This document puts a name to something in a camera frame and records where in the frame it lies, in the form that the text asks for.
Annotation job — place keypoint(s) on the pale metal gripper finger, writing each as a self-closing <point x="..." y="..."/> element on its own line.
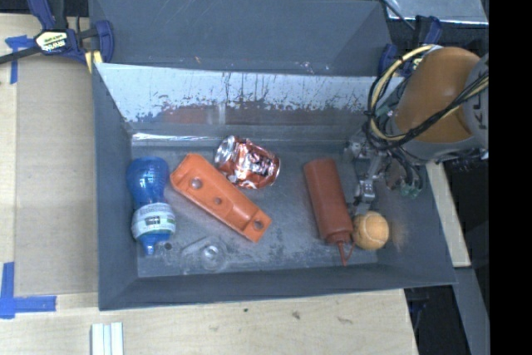
<point x="357" y="196"/>
<point x="368" y="195"/>

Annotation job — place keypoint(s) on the red-brown squeeze bottle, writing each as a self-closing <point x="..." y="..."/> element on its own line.
<point x="328" y="199"/>

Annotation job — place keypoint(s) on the yellow-orange ball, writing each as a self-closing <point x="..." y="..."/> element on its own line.
<point x="370" y="230"/>

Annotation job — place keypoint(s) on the crushed orange soda can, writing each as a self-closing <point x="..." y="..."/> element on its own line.
<point x="249" y="164"/>

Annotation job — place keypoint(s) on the orange flat block with holes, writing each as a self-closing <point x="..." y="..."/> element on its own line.
<point x="216" y="195"/>

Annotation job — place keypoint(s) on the clear glass cup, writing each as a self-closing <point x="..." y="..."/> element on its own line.
<point x="208" y="255"/>

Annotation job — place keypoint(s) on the grey metal bin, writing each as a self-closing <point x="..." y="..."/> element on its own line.
<point x="266" y="33"/>

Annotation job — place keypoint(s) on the blue plastic bottle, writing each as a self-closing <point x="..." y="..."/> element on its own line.
<point x="147" y="183"/>

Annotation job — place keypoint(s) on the brown cardboard flat board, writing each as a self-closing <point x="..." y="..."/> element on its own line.
<point x="54" y="178"/>

